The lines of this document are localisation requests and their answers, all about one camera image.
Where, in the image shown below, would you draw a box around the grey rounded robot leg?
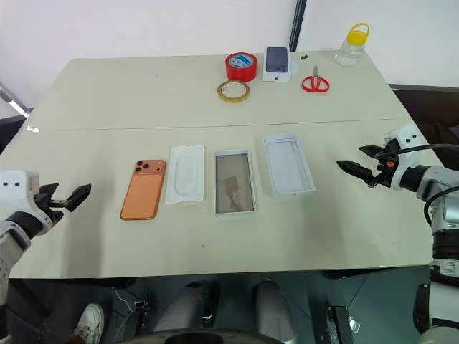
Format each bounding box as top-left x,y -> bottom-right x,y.
153,280 -> 220,335
250,278 -> 295,344

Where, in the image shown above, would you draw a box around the white sneaker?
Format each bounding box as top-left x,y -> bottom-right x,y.
72,302 -> 106,344

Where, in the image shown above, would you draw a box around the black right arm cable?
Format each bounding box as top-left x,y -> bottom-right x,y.
378,143 -> 459,229

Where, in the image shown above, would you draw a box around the white phone box base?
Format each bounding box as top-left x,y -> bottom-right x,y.
213,148 -> 260,218

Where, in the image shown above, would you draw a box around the dark vertical post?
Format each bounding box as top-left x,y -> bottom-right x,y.
288,0 -> 309,52

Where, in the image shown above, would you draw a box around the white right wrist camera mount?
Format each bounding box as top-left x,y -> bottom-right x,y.
382,123 -> 425,191

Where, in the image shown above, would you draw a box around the yellow clear tape roll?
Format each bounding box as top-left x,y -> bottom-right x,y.
217,80 -> 252,103

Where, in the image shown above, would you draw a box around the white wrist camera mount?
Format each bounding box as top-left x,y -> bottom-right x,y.
382,123 -> 425,191
0,170 -> 52,236

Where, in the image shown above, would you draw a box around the red tape roll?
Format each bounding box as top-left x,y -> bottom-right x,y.
224,52 -> 260,82

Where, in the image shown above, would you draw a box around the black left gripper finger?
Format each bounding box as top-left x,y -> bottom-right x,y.
37,183 -> 60,202
47,183 -> 93,213

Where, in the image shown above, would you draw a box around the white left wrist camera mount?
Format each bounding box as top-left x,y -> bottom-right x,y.
0,170 -> 52,236

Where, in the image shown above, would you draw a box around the orange smartphone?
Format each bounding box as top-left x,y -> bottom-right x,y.
119,158 -> 168,221

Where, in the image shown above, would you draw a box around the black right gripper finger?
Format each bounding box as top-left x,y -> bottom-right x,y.
359,144 -> 387,159
336,159 -> 381,188

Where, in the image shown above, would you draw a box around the white phone box lid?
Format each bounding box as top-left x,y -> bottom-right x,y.
262,133 -> 318,199

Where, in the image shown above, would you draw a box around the black furniture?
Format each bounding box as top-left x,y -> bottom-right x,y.
388,83 -> 459,153

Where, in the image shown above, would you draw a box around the white box with purple phone print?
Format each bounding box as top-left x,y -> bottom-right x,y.
262,45 -> 293,83

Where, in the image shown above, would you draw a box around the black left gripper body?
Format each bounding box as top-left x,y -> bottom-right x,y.
34,192 -> 66,227

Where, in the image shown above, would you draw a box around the red handled scissors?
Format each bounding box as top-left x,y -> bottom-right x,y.
301,63 -> 331,95

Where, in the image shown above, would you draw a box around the grey metal rail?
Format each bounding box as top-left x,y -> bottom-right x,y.
0,81 -> 34,120

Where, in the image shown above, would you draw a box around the clear jar with yellow lid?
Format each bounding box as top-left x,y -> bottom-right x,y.
334,21 -> 372,67

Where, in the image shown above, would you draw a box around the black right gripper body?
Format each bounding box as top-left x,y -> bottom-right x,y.
372,140 -> 399,189

